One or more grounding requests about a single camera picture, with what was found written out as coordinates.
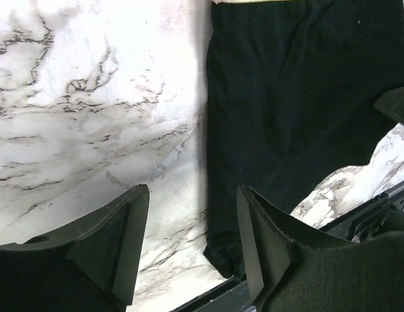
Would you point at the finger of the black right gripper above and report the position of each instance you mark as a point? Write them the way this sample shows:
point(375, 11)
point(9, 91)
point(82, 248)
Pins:
point(391, 104)

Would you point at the black garment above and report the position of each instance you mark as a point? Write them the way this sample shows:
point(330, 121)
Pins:
point(291, 93)

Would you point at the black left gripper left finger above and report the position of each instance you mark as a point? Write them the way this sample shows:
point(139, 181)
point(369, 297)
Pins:
point(90, 264)

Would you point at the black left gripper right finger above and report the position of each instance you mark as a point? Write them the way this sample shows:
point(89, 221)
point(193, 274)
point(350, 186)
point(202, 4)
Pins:
point(318, 269)

